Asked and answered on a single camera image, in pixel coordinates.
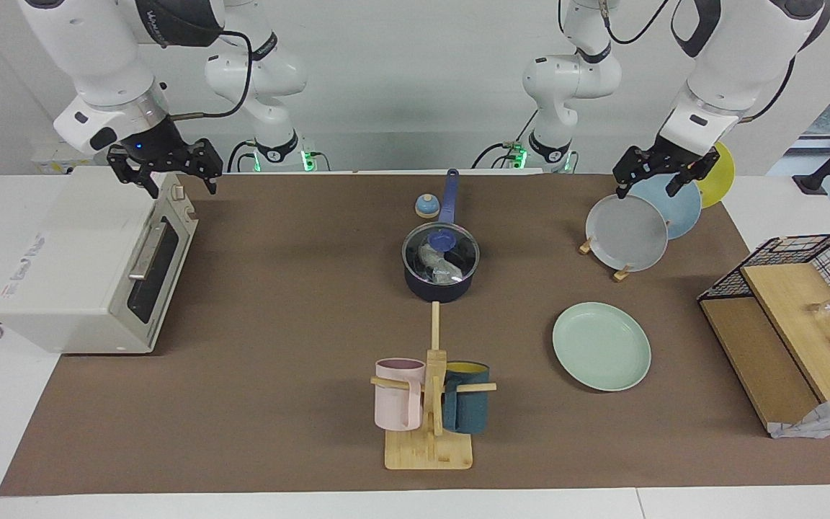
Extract yellow plate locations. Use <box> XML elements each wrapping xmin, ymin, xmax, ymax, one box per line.
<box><xmin>695</xmin><ymin>141</ymin><xmax>736</xmax><ymax>209</ymax></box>

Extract white toaster oven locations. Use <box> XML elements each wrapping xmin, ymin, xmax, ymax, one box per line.
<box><xmin>0</xmin><ymin>166</ymin><xmax>200</xmax><ymax>355</ymax></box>

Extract brown table mat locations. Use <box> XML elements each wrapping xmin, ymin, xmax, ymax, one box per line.
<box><xmin>0</xmin><ymin>173</ymin><xmax>830</xmax><ymax>497</ymax></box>

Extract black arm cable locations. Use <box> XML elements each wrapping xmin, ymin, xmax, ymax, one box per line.
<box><xmin>169</xmin><ymin>27</ymin><xmax>254</xmax><ymax>122</ymax></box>
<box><xmin>601</xmin><ymin>0</ymin><xmax>677</xmax><ymax>45</ymax></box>

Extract white power box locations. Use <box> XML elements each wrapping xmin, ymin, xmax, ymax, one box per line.
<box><xmin>31</xmin><ymin>141</ymin><xmax>88</xmax><ymax>175</ymax></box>

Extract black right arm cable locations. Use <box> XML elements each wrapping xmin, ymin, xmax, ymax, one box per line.
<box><xmin>169</xmin><ymin>27</ymin><xmax>254</xmax><ymax>122</ymax></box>

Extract brown wooden board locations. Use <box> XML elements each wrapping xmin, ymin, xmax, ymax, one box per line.
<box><xmin>700</xmin><ymin>297</ymin><xmax>819</xmax><ymax>433</ymax></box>

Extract clear plastic bag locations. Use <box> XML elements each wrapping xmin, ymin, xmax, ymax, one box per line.
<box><xmin>417</xmin><ymin>241</ymin><xmax>468</xmax><ymax>283</ymax></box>

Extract dark blue saucepan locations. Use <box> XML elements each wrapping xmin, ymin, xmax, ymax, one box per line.
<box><xmin>402</xmin><ymin>169</ymin><xmax>481</xmax><ymax>303</ymax></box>

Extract glass lid with blue knob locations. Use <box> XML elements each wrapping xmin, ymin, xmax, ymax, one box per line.
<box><xmin>402</xmin><ymin>222</ymin><xmax>481</xmax><ymax>283</ymax></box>

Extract wooden mug tree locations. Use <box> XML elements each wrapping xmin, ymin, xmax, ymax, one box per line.
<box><xmin>370</xmin><ymin>301</ymin><xmax>497</xmax><ymax>471</ymax></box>

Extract light green plate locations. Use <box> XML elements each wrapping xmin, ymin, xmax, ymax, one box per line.
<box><xmin>552</xmin><ymin>301</ymin><xmax>652</xmax><ymax>392</ymax></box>

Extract grey patterned cloth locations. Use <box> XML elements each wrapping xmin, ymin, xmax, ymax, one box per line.
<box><xmin>768</xmin><ymin>391</ymin><xmax>830</xmax><ymax>439</ymax></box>

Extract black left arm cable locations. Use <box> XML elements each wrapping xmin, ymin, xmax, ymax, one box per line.
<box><xmin>601</xmin><ymin>0</ymin><xmax>677</xmax><ymax>45</ymax></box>

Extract light blue plate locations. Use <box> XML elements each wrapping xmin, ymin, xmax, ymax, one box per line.
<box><xmin>628</xmin><ymin>173</ymin><xmax>702</xmax><ymax>240</ymax></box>

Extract grey plate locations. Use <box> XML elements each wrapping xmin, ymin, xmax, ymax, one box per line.
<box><xmin>586</xmin><ymin>194</ymin><xmax>669</xmax><ymax>272</ymax></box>

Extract wooden plate rack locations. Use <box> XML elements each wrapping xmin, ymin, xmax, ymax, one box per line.
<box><xmin>579</xmin><ymin>235</ymin><xmax>633</xmax><ymax>282</ymax></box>

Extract dark teal mug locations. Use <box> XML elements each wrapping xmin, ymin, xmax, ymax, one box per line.
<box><xmin>442</xmin><ymin>361</ymin><xmax>491</xmax><ymax>435</ymax></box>

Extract pink mug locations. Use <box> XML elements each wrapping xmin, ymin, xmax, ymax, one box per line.
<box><xmin>375</xmin><ymin>358</ymin><xmax>427</xmax><ymax>432</ymax></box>

